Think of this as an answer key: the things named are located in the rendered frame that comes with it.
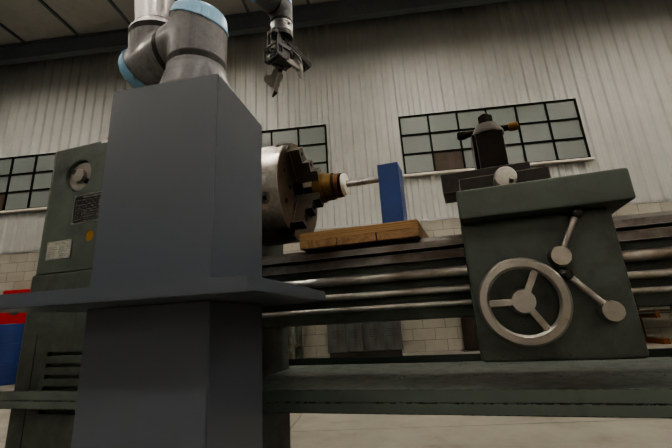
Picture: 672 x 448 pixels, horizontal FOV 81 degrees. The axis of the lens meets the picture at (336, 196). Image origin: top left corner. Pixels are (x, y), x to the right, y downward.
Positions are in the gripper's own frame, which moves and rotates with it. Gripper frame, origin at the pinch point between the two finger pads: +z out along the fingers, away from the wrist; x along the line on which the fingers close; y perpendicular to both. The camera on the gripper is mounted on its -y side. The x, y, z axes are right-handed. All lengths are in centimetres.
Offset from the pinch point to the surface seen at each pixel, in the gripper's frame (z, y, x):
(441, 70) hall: -431, -654, -239
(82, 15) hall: -617, -99, -818
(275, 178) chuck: 34.7, 10.0, 5.0
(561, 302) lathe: 72, -3, 67
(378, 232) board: 54, 0, 32
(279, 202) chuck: 41.3, 8.3, 4.5
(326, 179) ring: 33.2, -5.2, 10.1
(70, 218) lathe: 40, 45, -47
